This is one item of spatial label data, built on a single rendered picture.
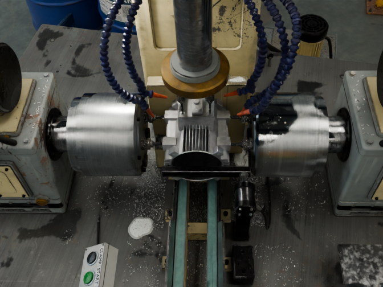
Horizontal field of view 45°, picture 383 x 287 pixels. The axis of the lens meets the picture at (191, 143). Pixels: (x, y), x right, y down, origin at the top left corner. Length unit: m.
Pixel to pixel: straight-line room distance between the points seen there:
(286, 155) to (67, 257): 0.73
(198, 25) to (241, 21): 0.31
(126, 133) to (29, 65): 0.89
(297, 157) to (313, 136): 0.07
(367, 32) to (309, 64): 1.54
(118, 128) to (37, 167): 0.26
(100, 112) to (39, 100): 0.19
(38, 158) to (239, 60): 0.66
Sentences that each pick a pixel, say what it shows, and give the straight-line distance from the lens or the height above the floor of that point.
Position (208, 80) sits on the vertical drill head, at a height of 1.28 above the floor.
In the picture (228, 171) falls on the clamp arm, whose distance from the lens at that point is 1.31.
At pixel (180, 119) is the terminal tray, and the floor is 1.13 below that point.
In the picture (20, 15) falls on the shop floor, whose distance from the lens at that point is 3.76.
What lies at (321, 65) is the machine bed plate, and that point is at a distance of 1.96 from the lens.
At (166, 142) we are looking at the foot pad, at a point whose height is 1.07.
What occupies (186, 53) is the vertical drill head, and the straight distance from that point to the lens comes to 1.14.
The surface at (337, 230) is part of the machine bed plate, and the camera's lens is 1.53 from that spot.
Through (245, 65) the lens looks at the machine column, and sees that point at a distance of 1.47.
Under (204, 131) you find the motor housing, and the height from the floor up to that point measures 1.09.
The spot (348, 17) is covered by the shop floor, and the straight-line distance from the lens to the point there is 3.56.
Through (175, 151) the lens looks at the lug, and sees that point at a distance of 1.28.
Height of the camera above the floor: 2.13
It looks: 53 degrees down
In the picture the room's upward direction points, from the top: 3 degrees counter-clockwise
